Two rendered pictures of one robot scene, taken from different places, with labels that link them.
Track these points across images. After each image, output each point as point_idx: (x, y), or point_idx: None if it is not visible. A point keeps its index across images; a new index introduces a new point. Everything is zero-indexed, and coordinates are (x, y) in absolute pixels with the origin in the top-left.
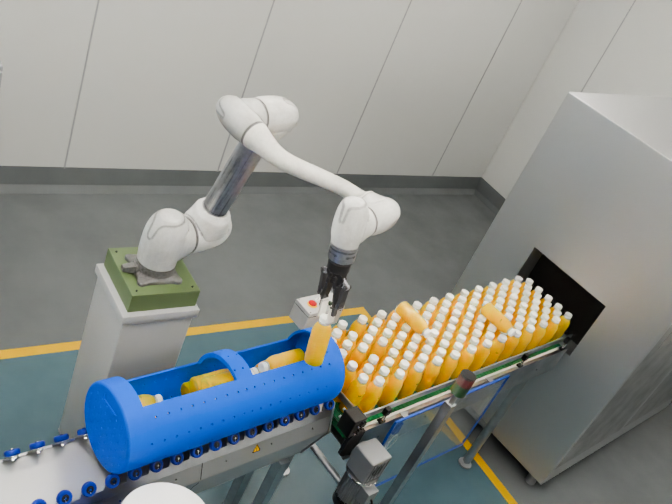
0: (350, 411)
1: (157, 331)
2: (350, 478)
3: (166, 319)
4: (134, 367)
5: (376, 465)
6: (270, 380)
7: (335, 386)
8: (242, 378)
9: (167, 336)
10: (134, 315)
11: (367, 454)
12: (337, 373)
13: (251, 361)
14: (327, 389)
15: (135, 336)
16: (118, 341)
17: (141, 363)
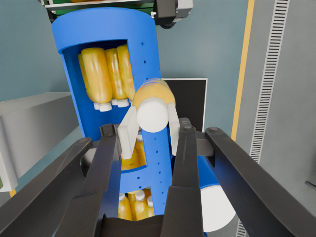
0: (161, 11)
1: (17, 143)
2: (176, 21)
3: (7, 146)
4: (43, 137)
5: (193, 3)
6: (154, 143)
7: (156, 36)
8: (150, 179)
9: (20, 129)
10: (7, 181)
11: (182, 5)
12: (150, 31)
13: (85, 104)
14: (158, 51)
15: (24, 159)
16: (29, 169)
17: (41, 134)
